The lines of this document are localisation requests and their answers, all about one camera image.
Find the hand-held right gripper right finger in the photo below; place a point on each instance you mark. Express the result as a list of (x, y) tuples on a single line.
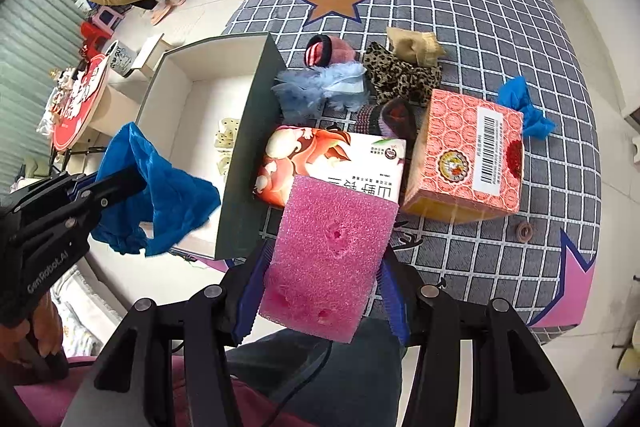
[(395, 302)]

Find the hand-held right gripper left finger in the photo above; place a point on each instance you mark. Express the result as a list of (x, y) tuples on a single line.
[(250, 302)]

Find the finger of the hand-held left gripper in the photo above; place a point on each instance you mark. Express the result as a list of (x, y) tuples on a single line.
[(120, 189), (82, 184)]

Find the blue plastic shoe cover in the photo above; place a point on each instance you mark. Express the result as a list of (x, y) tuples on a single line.
[(520, 107), (170, 197)]

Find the pink sponge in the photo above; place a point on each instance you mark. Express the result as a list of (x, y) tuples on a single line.
[(325, 257)]

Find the grey cardboard box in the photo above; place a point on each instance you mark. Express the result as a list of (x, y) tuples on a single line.
[(250, 187)]

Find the dark striped knitted hat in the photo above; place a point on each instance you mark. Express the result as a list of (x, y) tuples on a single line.
[(385, 119)]

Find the light blue fluffy duster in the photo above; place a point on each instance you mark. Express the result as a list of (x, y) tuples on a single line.
[(315, 89)]

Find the leopard print scrunchie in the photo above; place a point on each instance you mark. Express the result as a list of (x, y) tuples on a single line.
[(400, 74)]

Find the pink knitted hat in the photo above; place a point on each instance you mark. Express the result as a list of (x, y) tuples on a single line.
[(335, 52)]

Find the beige cloth pouch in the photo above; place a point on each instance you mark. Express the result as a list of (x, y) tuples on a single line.
[(412, 44)]

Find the person's left hand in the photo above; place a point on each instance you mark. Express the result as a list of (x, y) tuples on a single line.
[(35, 332)]

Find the round red table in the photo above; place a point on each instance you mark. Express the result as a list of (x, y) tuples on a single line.
[(85, 107)]

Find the grey sofa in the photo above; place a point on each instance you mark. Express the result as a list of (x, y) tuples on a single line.
[(80, 307)]

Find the cluster of small ornaments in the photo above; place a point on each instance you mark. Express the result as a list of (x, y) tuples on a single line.
[(60, 97)]

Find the person's jeans leg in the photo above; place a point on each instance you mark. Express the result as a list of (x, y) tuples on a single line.
[(350, 382)]

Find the white printed bin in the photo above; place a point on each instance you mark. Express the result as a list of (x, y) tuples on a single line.
[(122, 57)]

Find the white wooden stool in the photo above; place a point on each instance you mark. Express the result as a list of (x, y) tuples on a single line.
[(150, 52)]

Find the red plastic stool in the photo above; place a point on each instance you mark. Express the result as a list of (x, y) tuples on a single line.
[(92, 37)]

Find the floral tissue pack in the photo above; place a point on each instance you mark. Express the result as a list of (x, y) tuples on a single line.
[(310, 152)]

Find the pink patterned carton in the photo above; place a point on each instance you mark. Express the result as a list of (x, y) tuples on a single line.
[(460, 147)]

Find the pink plastic stool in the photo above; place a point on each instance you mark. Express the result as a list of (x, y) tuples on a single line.
[(107, 17)]

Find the person's maroon top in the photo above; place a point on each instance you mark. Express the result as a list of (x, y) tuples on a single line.
[(50, 407)]

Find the grey checked star blanket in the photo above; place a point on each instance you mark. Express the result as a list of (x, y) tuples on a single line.
[(500, 32)]

